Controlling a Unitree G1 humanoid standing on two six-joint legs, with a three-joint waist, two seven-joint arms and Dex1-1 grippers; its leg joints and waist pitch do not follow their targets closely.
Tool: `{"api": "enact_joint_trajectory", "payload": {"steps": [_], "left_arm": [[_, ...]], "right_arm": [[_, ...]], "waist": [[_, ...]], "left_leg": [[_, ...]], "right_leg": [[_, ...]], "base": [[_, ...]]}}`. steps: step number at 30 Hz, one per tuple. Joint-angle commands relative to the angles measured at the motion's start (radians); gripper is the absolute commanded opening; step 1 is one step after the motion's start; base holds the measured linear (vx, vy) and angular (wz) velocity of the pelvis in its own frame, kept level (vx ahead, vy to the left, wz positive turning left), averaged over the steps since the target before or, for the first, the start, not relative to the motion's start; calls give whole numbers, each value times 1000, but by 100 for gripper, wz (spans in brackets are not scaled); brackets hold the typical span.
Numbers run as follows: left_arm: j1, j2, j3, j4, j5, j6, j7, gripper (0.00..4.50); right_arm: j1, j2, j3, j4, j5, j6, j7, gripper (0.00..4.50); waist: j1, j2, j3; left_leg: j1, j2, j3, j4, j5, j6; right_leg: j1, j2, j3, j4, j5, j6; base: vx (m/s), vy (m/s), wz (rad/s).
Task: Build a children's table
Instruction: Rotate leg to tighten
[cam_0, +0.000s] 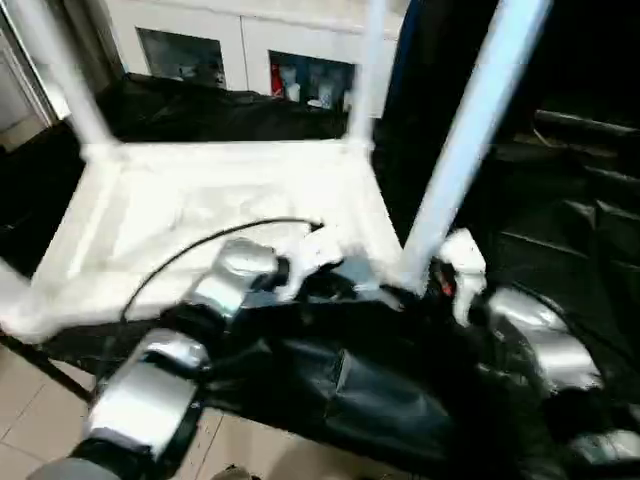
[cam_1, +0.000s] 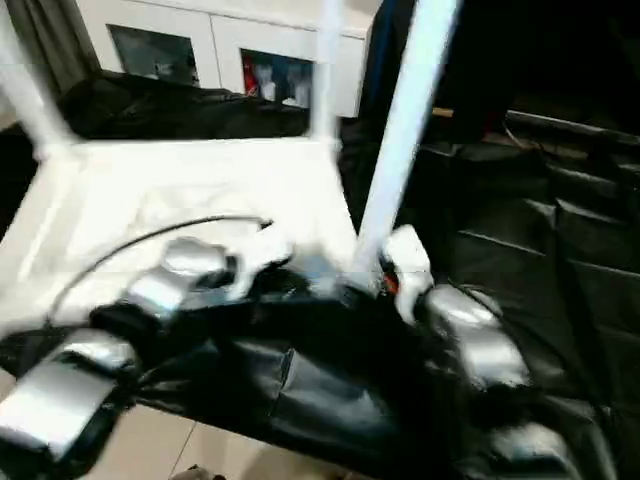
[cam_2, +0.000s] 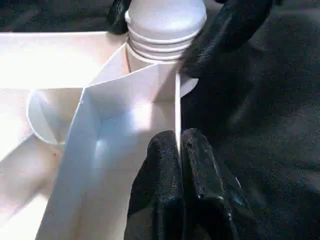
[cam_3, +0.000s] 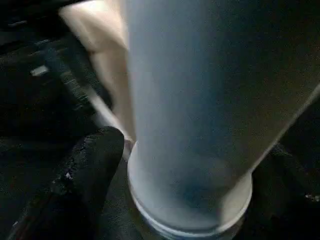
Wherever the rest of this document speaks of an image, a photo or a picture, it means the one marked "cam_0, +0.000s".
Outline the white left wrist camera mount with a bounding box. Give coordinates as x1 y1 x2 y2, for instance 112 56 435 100
276 231 347 302

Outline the black mat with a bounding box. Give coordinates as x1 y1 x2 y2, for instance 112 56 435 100
0 71 640 480

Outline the red bottle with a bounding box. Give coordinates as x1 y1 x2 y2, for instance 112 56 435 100
269 58 285 97

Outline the black stand foot bar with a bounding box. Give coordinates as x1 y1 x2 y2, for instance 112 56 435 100
0 333 97 402

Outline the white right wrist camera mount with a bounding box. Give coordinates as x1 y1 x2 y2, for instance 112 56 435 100
438 227 487 330

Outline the white cabinet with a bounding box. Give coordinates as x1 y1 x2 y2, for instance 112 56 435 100
106 0 407 120

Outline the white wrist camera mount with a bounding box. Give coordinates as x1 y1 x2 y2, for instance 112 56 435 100
276 231 347 302
438 227 487 330

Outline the black box with gold label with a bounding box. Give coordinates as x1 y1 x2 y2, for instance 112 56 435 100
388 0 542 145

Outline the white plastic table top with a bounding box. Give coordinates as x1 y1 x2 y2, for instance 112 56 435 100
0 136 417 345

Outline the black rod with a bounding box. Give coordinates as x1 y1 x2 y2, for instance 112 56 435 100
533 109 640 140

